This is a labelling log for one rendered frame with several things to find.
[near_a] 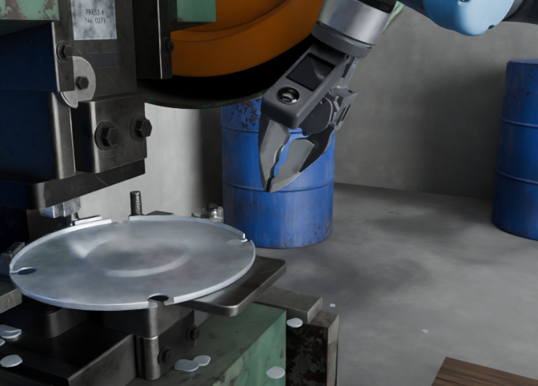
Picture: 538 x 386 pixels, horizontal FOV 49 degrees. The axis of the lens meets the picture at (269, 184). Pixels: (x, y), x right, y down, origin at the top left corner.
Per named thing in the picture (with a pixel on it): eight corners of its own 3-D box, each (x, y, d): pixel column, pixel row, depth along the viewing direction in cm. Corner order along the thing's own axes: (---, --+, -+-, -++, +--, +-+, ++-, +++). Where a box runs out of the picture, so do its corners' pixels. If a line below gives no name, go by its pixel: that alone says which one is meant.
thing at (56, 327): (155, 276, 86) (154, 256, 85) (51, 339, 69) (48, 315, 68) (70, 258, 93) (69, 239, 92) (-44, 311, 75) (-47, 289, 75)
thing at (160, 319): (289, 356, 76) (290, 256, 72) (235, 420, 63) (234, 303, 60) (130, 316, 86) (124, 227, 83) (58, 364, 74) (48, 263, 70)
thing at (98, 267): (292, 285, 65) (292, 278, 65) (6, 333, 55) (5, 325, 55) (216, 211, 91) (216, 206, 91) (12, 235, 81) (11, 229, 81)
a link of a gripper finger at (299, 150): (301, 194, 79) (331, 134, 75) (284, 206, 74) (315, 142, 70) (281, 182, 80) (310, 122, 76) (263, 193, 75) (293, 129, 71)
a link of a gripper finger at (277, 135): (281, 182, 80) (310, 122, 76) (263, 193, 75) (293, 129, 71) (262, 170, 81) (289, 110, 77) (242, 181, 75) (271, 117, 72)
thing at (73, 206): (86, 208, 79) (83, 181, 78) (58, 219, 74) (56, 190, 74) (67, 205, 80) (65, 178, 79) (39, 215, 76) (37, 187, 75)
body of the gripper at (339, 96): (339, 134, 77) (383, 48, 72) (318, 146, 69) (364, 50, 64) (290, 106, 79) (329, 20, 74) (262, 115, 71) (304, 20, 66)
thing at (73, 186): (150, 190, 83) (149, 150, 81) (40, 233, 65) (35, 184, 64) (63, 177, 90) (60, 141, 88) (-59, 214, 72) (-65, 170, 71)
